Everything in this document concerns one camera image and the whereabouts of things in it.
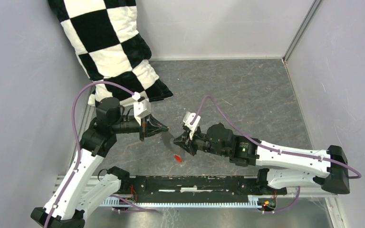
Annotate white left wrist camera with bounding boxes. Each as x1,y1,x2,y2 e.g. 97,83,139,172
132,92,152,119

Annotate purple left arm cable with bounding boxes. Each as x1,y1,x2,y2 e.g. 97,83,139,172
43,81,139,228

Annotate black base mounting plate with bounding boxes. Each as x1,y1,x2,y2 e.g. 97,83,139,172
117,176,288,203

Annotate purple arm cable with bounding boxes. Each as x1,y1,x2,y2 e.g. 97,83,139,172
43,81,139,228
190,95,362,180

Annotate white slotted cable duct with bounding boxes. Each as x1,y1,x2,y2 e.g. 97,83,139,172
99,196,276,209

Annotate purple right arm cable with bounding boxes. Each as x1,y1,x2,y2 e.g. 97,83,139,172
190,95,362,180

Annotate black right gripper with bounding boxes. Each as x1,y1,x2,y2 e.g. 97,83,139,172
173,125,229,157

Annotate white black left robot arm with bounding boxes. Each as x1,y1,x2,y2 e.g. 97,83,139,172
30,97,168,228

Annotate black white checkered pillow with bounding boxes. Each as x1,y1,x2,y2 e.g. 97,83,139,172
48,0,173,106

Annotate red capped key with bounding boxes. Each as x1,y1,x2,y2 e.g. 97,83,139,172
174,155,182,162

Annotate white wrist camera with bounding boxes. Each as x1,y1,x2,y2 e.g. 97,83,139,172
132,92,152,119
182,112,201,140

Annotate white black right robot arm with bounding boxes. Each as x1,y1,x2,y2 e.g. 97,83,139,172
173,123,350,194

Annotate aluminium corner frame post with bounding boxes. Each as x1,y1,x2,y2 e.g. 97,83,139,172
282,0,323,64

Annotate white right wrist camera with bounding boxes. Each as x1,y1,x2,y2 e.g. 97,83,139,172
182,112,201,140

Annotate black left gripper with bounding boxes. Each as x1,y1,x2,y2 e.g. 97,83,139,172
112,113,169,141

